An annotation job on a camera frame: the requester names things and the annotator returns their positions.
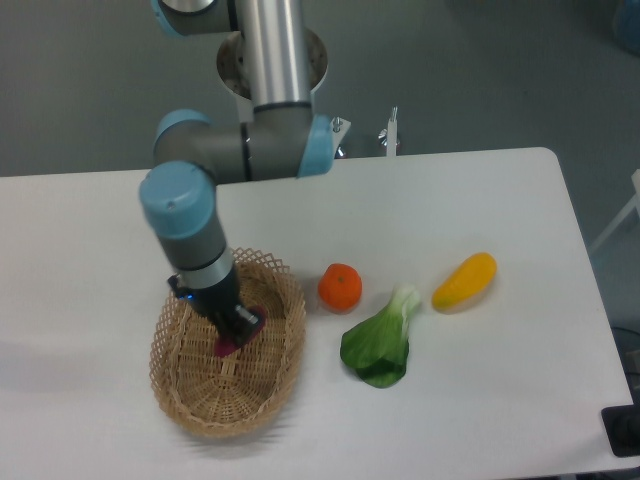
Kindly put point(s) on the white furniture leg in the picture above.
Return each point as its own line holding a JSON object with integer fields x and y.
{"x": 627, "y": 217}

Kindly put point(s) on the white metal base frame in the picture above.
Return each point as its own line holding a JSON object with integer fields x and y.
{"x": 388, "y": 138}

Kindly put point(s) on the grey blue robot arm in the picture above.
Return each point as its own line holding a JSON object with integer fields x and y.
{"x": 284, "y": 139}

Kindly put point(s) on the orange tangerine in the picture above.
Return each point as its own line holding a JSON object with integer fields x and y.
{"x": 340, "y": 287}

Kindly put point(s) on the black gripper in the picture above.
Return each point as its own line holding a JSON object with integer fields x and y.
{"x": 218, "y": 301}

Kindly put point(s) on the black device at table edge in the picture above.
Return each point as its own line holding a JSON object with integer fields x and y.
{"x": 622, "y": 428}

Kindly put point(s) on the oval wicker basket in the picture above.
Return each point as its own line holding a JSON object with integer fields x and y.
{"x": 219, "y": 397}

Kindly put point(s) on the purple sweet potato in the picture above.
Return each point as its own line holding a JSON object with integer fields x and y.
{"x": 239, "y": 329}

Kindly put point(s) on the green bok choy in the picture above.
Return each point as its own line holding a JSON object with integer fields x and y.
{"x": 376, "y": 350}

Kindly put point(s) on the yellow mango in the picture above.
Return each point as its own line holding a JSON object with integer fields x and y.
{"x": 469, "y": 280}

